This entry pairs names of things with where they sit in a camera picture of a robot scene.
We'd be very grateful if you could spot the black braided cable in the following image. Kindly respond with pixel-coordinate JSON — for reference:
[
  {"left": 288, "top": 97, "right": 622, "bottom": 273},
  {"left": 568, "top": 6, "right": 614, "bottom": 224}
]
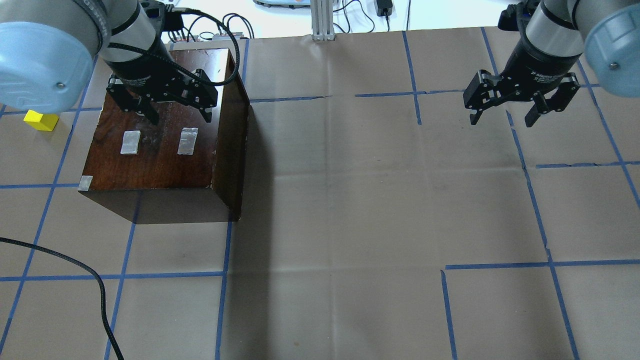
[{"left": 0, "top": 237, "right": 125, "bottom": 360}]

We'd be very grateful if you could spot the yellow block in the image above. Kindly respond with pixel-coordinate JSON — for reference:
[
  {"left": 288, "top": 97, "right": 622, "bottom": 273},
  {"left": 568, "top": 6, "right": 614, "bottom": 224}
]
[{"left": 23, "top": 110, "right": 60, "bottom": 132}]

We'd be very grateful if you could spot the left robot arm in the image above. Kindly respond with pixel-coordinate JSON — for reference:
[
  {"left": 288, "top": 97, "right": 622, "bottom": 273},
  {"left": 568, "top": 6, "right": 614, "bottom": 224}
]
[{"left": 0, "top": 0, "right": 218, "bottom": 125}]

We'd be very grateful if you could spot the aluminium frame post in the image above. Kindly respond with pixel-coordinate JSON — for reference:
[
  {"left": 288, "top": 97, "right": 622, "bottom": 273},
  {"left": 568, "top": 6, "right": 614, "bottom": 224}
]
[{"left": 310, "top": 0, "right": 335, "bottom": 42}]

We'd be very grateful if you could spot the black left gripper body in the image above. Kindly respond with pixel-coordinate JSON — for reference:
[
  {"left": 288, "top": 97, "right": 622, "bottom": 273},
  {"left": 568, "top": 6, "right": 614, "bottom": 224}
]
[{"left": 106, "top": 69, "right": 218, "bottom": 112}]

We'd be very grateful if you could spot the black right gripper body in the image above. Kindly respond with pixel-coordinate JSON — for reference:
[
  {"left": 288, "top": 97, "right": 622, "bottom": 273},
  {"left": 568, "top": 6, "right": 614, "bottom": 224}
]
[{"left": 462, "top": 59, "right": 581, "bottom": 113}]

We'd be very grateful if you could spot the dark wooden drawer cabinet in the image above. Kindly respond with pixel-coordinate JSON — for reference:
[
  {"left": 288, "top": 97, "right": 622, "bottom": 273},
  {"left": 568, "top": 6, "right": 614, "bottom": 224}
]
[{"left": 77, "top": 76, "right": 250, "bottom": 224}]

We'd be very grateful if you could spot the black power adapter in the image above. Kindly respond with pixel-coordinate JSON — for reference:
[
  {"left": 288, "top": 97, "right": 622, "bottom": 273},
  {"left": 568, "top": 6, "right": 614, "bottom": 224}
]
[{"left": 374, "top": 0, "right": 394, "bottom": 18}]

